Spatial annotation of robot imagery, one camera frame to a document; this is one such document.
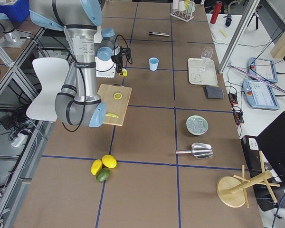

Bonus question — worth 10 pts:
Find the mint green cup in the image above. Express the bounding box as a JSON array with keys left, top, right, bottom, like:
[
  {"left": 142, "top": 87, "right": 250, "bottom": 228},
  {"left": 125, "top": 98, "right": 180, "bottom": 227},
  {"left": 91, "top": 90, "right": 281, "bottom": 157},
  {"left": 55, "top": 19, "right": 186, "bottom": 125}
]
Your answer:
[{"left": 188, "top": 1, "right": 195, "bottom": 14}]

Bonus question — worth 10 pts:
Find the blue plastic cup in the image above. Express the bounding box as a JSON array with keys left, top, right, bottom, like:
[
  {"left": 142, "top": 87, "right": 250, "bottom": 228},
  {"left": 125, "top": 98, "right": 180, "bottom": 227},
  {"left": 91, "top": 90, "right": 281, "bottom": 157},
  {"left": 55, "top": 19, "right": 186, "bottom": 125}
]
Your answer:
[{"left": 149, "top": 57, "right": 159, "bottom": 71}]

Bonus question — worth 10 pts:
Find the green bowl with ice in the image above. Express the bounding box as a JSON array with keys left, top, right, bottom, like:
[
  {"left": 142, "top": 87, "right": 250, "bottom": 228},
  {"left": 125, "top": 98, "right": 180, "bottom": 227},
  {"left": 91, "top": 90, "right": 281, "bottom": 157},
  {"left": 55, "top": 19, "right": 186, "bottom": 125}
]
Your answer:
[{"left": 186, "top": 115, "right": 209, "bottom": 136}]

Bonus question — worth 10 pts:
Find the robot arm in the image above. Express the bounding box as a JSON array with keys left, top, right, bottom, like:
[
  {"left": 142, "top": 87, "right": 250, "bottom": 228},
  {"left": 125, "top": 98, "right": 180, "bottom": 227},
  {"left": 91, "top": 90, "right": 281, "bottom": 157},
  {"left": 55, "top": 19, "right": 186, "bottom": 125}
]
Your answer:
[
  {"left": 29, "top": 0, "right": 123, "bottom": 127},
  {"left": 0, "top": 13, "right": 19, "bottom": 47}
]

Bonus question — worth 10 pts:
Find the black monitor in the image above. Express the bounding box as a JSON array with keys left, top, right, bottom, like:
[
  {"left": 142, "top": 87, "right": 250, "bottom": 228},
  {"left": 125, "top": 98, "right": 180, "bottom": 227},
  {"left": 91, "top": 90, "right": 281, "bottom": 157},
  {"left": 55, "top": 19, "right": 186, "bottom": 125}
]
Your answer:
[{"left": 256, "top": 111, "right": 285, "bottom": 184}]

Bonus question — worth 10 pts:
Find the green lime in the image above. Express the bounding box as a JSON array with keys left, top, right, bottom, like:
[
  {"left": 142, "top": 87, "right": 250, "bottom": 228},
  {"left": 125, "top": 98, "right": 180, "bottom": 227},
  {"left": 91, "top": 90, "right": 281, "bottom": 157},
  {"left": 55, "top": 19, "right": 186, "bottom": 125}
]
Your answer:
[{"left": 96, "top": 168, "right": 110, "bottom": 182}]

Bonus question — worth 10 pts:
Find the yellow lemon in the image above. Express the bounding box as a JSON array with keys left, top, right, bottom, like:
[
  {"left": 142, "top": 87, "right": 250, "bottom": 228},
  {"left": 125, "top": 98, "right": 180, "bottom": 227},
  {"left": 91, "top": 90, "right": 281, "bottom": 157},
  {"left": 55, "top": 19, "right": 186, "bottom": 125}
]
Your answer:
[
  {"left": 90, "top": 159, "right": 103, "bottom": 175},
  {"left": 101, "top": 154, "right": 117, "bottom": 169}
]

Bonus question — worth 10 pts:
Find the yellow lemon wedge peel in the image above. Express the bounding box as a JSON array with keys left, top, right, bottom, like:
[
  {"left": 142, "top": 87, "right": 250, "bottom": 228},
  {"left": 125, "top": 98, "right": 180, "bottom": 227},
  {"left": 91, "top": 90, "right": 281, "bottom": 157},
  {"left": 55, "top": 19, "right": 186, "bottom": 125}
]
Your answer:
[{"left": 105, "top": 113, "right": 119, "bottom": 118}]

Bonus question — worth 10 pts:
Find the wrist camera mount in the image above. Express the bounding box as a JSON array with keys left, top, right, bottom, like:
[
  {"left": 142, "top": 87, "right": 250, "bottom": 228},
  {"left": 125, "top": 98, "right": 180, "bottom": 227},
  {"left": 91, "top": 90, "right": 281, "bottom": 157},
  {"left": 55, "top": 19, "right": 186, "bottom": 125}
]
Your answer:
[{"left": 120, "top": 47, "right": 132, "bottom": 60}]

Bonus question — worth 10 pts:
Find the clear wine glass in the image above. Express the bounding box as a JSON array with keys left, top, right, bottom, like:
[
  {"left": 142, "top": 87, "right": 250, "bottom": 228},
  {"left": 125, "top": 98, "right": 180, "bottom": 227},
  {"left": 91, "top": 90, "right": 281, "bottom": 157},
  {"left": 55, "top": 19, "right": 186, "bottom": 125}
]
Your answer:
[{"left": 198, "top": 47, "right": 213, "bottom": 72}]

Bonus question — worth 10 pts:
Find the yellow cup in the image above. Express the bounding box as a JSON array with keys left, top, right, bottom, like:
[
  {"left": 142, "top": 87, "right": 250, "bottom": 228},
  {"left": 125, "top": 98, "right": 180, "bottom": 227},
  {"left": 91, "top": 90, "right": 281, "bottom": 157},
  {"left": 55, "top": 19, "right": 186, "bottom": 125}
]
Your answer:
[{"left": 184, "top": 0, "right": 190, "bottom": 8}]

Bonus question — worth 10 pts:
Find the lemon slice round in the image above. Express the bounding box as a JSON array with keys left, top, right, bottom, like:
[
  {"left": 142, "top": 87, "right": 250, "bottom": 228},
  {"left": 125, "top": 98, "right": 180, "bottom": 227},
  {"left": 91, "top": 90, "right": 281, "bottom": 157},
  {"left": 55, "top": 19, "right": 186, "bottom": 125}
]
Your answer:
[{"left": 114, "top": 92, "right": 123, "bottom": 100}]

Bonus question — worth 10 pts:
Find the beige bear tray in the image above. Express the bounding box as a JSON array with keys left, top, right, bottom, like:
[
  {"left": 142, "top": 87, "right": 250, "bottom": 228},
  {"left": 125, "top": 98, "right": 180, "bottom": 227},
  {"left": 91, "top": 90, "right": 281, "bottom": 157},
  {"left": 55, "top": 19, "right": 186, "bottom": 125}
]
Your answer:
[{"left": 188, "top": 58, "right": 218, "bottom": 86}]

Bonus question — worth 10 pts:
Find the aluminium frame post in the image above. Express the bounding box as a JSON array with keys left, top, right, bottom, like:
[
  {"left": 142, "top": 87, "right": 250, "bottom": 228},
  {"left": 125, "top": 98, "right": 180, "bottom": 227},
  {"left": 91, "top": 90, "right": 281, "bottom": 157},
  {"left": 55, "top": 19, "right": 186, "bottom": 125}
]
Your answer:
[{"left": 218, "top": 0, "right": 260, "bottom": 74}]

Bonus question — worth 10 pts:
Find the wooden mug tree stand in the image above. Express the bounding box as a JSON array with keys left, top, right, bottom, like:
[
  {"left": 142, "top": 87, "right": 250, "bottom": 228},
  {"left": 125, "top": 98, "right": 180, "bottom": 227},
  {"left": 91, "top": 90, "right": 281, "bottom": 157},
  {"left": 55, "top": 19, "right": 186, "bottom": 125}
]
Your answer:
[{"left": 216, "top": 151, "right": 280, "bottom": 208}]

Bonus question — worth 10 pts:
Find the teach pendant tablet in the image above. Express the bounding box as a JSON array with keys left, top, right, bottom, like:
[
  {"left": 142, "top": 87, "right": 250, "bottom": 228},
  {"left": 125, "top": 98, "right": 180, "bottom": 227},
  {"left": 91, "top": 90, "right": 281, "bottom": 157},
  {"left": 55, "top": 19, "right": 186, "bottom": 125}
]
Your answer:
[
  {"left": 242, "top": 79, "right": 280, "bottom": 110},
  {"left": 248, "top": 57, "right": 278, "bottom": 83}
]

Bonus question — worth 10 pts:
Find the white camera pole mount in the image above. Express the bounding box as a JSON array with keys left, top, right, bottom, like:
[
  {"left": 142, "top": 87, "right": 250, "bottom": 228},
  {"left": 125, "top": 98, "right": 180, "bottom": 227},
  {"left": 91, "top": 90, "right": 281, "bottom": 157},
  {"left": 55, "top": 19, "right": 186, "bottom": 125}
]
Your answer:
[{"left": 94, "top": 33, "right": 116, "bottom": 78}]

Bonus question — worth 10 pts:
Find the metal ice scoop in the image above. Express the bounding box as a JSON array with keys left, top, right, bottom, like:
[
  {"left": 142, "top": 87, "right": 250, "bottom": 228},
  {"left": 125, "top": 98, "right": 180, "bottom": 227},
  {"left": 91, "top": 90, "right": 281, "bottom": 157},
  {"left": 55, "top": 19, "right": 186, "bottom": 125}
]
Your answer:
[{"left": 175, "top": 142, "right": 213, "bottom": 159}]

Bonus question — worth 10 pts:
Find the white cup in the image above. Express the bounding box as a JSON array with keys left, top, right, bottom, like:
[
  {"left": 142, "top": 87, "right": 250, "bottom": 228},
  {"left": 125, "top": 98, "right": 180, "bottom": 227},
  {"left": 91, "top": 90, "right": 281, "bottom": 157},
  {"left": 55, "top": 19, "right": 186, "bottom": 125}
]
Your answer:
[{"left": 178, "top": 0, "right": 186, "bottom": 12}]

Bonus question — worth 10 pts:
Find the white chair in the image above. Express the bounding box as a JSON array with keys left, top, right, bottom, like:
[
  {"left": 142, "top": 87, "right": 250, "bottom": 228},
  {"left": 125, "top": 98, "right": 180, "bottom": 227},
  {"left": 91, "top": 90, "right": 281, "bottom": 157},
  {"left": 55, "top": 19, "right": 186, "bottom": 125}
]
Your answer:
[{"left": 26, "top": 57, "right": 69, "bottom": 121}]

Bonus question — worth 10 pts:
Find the steel muddler black tip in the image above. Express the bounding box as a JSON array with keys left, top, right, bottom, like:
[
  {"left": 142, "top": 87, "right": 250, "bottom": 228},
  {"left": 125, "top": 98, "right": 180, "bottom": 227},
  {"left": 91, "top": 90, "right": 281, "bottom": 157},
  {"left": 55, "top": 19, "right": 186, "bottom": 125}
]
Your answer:
[{"left": 149, "top": 31, "right": 170, "bottom": 37}]

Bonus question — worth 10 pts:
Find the lemon wedge piece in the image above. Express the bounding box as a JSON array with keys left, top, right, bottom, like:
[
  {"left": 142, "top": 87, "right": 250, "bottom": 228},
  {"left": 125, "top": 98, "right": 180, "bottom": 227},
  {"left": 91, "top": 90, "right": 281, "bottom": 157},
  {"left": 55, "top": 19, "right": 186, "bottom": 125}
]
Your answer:
[{"left": 119, "top": 68, "right": 128, "bottom": 77}]

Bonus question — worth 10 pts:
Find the wooden cutting board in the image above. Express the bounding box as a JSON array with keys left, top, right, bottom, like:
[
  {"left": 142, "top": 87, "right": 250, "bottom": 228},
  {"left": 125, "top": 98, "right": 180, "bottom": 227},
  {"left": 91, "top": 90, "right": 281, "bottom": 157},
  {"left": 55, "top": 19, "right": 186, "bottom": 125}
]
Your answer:
[{"left": 98, "top": 84, "right": 132, "bottom": 126}]

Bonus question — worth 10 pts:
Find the far teach pendant tablet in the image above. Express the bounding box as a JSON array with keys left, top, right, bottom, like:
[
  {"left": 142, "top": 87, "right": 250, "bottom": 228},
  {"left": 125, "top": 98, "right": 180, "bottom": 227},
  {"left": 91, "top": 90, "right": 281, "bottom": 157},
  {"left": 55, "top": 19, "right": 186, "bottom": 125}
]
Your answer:
[{"left": 248, "top": 57, "right": 278, "bottom": 83}]

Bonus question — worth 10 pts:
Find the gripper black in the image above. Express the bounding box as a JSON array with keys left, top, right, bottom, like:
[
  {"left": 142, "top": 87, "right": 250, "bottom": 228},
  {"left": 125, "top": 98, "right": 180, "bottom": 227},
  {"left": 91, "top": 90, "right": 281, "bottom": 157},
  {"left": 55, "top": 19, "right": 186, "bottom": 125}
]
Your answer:
[{"left": 111, "top": 55, "right": 124, "bottom": 75}]

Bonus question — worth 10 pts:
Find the red bottle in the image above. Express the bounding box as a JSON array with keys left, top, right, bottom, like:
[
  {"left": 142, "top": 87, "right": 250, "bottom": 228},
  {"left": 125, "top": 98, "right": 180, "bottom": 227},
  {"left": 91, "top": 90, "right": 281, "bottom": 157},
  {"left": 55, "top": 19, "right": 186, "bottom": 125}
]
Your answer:
[{"left": 210, "top": 1, "right": 223, "bottom": 24}]

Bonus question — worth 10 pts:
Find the near teach pendant tablet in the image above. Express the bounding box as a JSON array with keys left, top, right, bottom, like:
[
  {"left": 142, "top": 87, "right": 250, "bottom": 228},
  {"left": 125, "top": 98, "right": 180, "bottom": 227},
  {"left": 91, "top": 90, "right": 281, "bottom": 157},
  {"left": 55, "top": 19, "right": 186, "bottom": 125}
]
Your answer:
[{"left": 242, "top": 79, "right": 280, "bottom": 110}]

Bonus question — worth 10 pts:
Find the white wire cup rack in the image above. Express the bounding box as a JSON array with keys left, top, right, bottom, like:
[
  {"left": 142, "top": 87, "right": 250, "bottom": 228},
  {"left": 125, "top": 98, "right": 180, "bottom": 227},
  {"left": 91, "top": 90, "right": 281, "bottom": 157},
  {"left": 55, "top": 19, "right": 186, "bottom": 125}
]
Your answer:
[{"left": 171, "top": 8, "right": 194, "bottom": 22}]

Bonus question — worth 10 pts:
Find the grey folded cloth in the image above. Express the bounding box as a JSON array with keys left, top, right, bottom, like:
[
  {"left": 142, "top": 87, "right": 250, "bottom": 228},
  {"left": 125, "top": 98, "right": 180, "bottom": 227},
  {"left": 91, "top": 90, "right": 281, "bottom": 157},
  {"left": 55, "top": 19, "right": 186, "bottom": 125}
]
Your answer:
[{"left": 204, "top": 85, "right": 224, "bottom": 99}]

